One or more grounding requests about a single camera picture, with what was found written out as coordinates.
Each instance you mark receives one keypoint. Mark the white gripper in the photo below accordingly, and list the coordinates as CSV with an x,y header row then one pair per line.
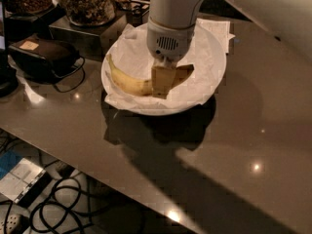
x,y
170,43

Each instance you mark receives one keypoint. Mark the yellow banana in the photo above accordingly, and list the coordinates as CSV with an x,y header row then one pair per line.
x,y
143,88

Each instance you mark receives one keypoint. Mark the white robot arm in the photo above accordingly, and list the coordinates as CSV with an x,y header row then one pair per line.
x,y
171,25

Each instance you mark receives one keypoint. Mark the white bowl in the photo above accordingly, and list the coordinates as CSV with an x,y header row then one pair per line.
x,y
214,59

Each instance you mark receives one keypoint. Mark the white crumpled paper liner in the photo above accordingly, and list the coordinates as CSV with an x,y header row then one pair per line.
x,y
133,56

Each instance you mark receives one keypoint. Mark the white paper sheet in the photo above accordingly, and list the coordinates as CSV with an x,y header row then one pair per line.
x,y
220,30

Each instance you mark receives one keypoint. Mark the dark metal stand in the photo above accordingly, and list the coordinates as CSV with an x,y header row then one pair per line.
x,y
94,42

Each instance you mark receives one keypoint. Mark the glass jar of granola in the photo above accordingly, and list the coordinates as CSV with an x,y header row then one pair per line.
x,y
89,12

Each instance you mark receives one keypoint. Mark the black device with label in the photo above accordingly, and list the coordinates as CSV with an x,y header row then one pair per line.
x,y
45,60

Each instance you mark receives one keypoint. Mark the black monitor base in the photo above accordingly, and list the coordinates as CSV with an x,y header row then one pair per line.
x,y
8,79

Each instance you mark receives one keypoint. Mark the blue and white box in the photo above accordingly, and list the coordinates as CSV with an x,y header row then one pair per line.
x,y
21,180

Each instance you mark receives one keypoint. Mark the grey power strip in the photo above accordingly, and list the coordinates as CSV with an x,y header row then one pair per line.
x,y
14,224

